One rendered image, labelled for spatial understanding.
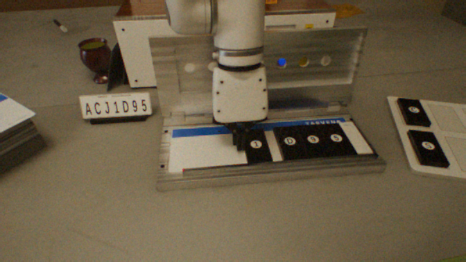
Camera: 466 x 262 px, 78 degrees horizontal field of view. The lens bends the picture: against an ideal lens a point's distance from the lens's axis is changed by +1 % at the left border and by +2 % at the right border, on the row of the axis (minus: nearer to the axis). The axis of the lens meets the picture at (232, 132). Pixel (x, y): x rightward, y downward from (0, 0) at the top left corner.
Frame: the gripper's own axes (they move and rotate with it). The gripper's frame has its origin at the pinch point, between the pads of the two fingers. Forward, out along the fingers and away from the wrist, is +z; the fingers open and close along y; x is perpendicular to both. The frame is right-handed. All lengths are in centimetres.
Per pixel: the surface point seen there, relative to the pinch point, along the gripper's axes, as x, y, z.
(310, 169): -6.7, 12.6, 3.9
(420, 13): 80, 93, -12
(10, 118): 2.8, -42.6, -6.4
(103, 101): 16.3, -30.3, -3.6
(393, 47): 48, 61, -5
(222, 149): 0.7, -3.7, 2.5
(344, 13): 82, 58, -13
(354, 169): -6.8, 21.3, 4.7
